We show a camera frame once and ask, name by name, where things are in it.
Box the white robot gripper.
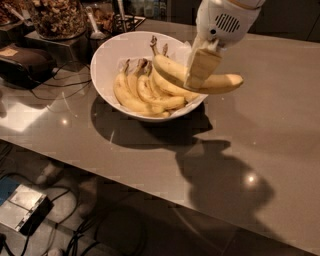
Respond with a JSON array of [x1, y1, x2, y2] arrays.
[[184, 0, 266, 89]]

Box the white paper bowl liner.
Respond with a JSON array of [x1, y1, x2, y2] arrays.
[[117, 41, 208, 118]]

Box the right small yellow banana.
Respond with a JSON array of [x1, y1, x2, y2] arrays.
[[152, 70, 199, 102]]

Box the white ceramic bowl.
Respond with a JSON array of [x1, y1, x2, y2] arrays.
[[91, 31, 206, 122]]

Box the metal scoop spoon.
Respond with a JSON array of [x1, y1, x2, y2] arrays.
[[85, 6, 106, 40]]

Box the glass jar of nuts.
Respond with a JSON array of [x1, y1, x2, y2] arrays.
[[24, 0, 86, 41]]

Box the black electronic device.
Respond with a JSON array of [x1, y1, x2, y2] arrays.
[[0, 44, 57, 89]]

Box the blue box on floor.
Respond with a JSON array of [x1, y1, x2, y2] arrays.
[[0, 177, 20, 206]]

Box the silver metal box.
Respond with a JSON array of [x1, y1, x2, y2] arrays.
[[0, 184, 53, 236]]

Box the black wire basket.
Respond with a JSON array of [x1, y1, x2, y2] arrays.
[[112, 14, 145, 35]]

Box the black cable on table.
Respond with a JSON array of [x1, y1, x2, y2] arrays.
[[29, 59, 93, 102]]

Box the black floor cables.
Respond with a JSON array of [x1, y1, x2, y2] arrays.
[[0, 173, 111, 256]]

